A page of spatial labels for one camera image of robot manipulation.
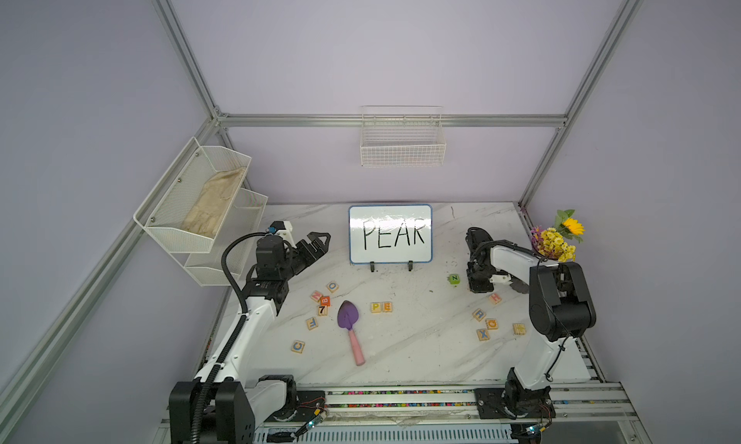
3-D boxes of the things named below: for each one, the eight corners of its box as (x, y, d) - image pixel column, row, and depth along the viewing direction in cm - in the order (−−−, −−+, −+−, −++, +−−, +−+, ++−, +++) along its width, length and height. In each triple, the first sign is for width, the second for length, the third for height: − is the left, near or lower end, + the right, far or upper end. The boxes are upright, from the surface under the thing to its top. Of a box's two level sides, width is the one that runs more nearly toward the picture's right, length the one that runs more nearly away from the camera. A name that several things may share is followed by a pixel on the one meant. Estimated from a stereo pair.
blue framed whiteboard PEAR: (351, 269, 103) (347, 243, 90) (354, 232, 114) (350, 204, 102) (429, 269, 103) (436, 243, 91) (424, 232, 114) (430, 204, 102)
